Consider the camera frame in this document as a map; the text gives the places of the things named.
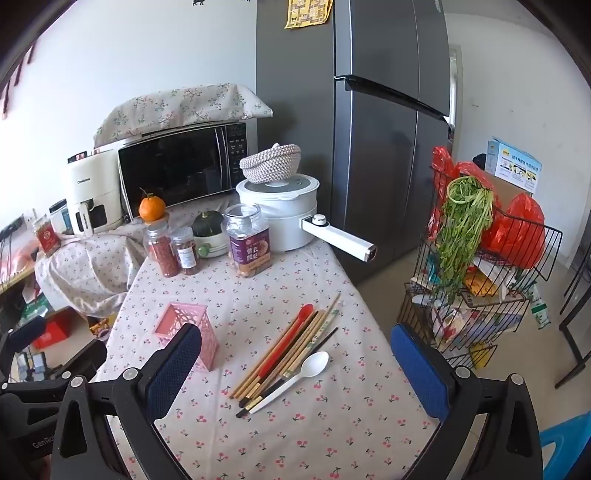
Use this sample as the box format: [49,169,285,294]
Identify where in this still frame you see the black metal furniture frame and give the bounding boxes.
[554,249,591,391]

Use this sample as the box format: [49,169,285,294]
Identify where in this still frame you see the glass jar of red berries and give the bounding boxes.
[144,218,180,278]

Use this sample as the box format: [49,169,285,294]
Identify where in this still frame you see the white bowl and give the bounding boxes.
[193,233,230,259]

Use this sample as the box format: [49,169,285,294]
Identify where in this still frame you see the purple label plastic jar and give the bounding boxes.
[223,203,272,279]

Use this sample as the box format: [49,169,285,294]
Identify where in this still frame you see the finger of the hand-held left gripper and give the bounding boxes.
[0,316,48,370]

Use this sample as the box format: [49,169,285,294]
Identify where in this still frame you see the black microwave oven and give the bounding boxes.
[117,121,259,215]

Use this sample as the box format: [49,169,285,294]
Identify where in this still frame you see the white air fryer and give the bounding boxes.
[64,148,126,238]

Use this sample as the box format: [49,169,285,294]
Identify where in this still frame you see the bundle of wooden chopsticks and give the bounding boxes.
[229,292,342,409]

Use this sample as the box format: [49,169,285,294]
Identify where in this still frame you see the red spoon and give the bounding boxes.
[257,303,315,378]

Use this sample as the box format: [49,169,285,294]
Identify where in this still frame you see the yellow paper sheet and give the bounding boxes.
[284,0,334,29]

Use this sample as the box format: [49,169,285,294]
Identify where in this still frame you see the blue and white box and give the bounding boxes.
[485,137,543,195]

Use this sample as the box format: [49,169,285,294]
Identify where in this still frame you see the green and white packet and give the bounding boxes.
[526,284,552,330]

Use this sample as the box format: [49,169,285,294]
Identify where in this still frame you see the brown cardboard box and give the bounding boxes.
[485,168,539,213]

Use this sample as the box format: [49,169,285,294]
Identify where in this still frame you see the cherry print tablecloth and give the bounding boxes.
[88,196,451,480]

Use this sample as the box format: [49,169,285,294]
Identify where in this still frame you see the white plastic spoon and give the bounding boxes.
[248,351,330,415]

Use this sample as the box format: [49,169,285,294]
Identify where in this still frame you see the draped small floral cloth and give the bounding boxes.
[34,222,148,319]

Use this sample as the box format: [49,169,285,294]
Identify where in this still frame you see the floral microwave cover cloth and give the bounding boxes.
[92,83,274,148]

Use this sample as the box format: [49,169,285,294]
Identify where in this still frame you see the small labelled glass jar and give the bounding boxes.
[170,226,203,276]

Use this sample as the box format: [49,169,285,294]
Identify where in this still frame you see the red label jar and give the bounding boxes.
[31,215,62,258]

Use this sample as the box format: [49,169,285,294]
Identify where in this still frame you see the woven rope basket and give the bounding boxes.
[239,143,303,185]

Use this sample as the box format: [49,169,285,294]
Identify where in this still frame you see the glass jar with dark lid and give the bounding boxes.
[48,199,72,234]

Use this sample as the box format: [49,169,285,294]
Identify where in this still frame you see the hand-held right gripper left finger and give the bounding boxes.
[50,323,204,480]

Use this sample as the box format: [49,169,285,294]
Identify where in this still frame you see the white electric cooking pot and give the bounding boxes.
[235,174,377,264]

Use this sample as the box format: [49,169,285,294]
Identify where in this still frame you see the blue plastic stool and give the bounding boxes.
[538,413,591,480]

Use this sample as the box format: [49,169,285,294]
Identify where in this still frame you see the wooden shelf unit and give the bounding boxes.
[0,258,42,296]

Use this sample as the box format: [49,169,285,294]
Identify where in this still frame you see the orange fruit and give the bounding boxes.
[139,187,167,222]

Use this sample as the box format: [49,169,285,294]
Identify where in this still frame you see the pink plastic utensil holder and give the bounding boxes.
[153,302,220,372]

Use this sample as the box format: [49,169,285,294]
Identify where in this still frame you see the red plastic bag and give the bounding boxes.
[427,147,497,241]
[482,191,546,268]

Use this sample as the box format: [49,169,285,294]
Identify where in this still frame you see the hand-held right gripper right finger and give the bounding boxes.
[390,322,546,480]

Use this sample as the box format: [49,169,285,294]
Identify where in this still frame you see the black wire storage rack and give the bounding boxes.
[397,166,564,370]

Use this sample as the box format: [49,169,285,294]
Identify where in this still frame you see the green leafy vegetables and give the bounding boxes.
[436,176,496,305]

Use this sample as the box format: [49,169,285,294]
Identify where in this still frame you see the red box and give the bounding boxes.
[32,320,70,349]

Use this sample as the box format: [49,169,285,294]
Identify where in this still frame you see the grey refrigerator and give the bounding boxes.
[255,0,455,284]

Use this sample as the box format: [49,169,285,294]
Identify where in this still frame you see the green pumpkin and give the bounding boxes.
[191,210,226,238]

